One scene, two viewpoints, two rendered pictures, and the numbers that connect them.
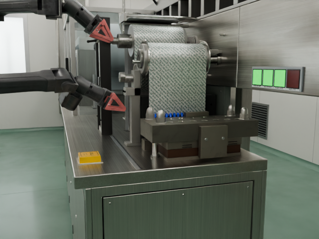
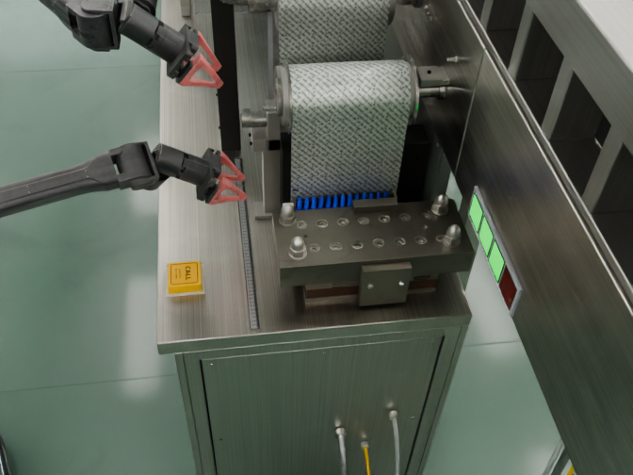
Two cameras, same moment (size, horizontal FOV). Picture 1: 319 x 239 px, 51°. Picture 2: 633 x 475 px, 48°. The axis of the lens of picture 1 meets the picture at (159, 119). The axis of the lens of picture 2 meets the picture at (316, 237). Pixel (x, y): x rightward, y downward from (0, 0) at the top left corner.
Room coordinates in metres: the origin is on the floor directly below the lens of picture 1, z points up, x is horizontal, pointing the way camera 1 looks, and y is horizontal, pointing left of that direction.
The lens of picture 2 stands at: (0.16, -0.16, 2.09)
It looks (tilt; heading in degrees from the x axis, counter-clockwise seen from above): 46 degrees down; 7
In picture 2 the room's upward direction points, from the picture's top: 3 degrees clockwise
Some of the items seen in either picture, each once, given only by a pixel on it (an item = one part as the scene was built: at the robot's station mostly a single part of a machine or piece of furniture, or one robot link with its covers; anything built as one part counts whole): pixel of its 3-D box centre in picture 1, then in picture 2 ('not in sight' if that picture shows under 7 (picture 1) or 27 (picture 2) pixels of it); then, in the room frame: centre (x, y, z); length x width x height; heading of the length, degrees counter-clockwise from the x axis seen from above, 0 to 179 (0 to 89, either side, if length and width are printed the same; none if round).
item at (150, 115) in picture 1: (150, 113); (287, 213); (1.21, 0.03, 1.05); 0.04 x 0.04 x 0.04
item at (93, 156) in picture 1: (89, 157); (185, 277); (1.11, 0.24, 0.91); 0.07 x 0.07 x 0.02; 17
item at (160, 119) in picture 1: (160, 116); (298, 245); (1.12, 0.00, 1.05); 0.04 x 0.04 x 0.04
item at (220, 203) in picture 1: (117, 180); (269, 131); (2.25, 0.30, 0.43); 2.52 x 0.64 x 0.86; 17
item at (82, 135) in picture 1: (113, 117); (264, 22); (2.24, 0.31, 0.88); 2.52 x 0.66 x 0.04; 17
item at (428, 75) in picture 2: (212, 51); (431, 74); (1.42, -0.22, 1.28); 0.06 x 0.05 x 0.02; 107
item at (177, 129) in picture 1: (198, 127); (369, 241); (1.21, -0.14, 1.00); 0.40 x 0.16 x 0.06; 107
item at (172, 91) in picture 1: (177, 94); (347, 165); (1.31, -0.07, 1.11); 0.23 x 0.01 x 0.18; 107
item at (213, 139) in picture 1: (213, 141); (383, 285); (1.13, -0.19, 0.96); 0.10 x 0.03 x 0.11; 107
